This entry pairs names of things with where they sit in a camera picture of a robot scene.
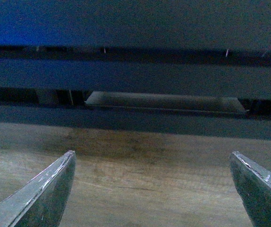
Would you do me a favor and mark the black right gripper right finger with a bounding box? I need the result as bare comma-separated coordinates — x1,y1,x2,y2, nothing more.
229,151,271,227

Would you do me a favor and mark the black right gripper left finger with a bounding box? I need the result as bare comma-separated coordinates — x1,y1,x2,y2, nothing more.
0,150,76,227

